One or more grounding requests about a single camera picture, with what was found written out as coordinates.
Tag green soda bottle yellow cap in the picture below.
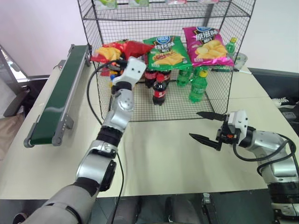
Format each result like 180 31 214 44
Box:
225 37 238 59
192 66 211 78
188 70 209 104
176 67 193 87

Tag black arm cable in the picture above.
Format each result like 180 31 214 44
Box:
86 61 124 224
233 134 296 175

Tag cola bottle with red label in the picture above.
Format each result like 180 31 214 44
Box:
144 68 159 89
152 73 170 106
161 69 172 82

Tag orange soda bottle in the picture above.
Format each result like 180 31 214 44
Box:
100 66 122 87

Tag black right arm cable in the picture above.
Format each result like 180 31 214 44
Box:
233 134 296 175

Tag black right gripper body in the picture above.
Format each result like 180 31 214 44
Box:
216 113 239 146

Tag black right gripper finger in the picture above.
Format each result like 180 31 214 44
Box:
188 133 222 152
196 111 227 121

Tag black marker pen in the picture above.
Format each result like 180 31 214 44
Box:
211 67 253 75

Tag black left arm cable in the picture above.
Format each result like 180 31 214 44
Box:
86 61 124 224

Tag black wire rack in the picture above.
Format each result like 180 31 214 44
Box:
77 0 257 123

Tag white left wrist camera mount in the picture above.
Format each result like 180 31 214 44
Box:
113 56 147 88

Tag grey metal pole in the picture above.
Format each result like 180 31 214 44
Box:
205 2 216 27

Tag green chip bag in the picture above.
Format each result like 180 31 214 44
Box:
142 35 193 70

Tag white sneaker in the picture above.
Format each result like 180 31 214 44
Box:
271 96 295 108

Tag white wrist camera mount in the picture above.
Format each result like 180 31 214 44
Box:
113 56 147 88
226 110 249 139

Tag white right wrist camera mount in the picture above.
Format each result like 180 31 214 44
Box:
226 110 249 139

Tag dark rounded robot legs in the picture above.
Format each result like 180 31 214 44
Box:
112 195 204 224

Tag black table clamp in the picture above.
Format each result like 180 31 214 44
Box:
201 193 218 224

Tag green snack packet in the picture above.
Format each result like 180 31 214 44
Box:
93 0 118 9
128 0 150 7

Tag red chip bag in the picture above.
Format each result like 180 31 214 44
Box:
90 39 155 64

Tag green conveyor belt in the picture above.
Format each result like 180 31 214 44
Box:
23 43 93 148

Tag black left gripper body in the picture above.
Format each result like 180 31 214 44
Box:
105 59 128 76

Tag pink chip bag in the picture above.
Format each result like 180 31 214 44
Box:
182 26 235 69

